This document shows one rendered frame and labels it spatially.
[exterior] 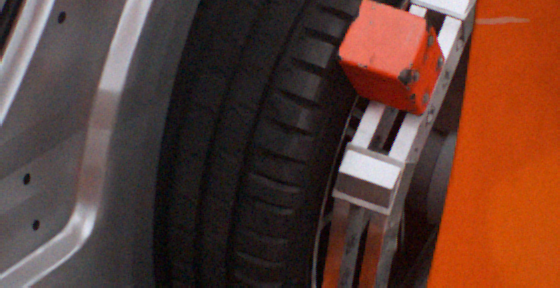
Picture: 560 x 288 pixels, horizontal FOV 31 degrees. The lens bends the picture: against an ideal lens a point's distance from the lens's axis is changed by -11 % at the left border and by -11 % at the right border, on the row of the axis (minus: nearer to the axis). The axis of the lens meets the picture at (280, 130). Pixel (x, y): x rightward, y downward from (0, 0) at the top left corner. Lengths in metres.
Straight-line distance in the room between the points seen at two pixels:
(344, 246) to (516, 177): 0.46
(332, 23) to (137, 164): 0.23
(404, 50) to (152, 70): 0.24
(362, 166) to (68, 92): 0.30
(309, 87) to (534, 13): 0.46
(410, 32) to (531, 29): 0.39
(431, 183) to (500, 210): 0.59
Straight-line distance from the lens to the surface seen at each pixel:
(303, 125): 1.06
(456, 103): 1.28
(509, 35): 0.65
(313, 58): 1.07
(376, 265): 1.11
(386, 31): 1.03
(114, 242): 1.08
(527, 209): 0.69
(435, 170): 1.28
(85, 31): 0.97
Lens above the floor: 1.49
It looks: 28 degrees down
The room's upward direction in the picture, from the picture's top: 5 degrees clockwise
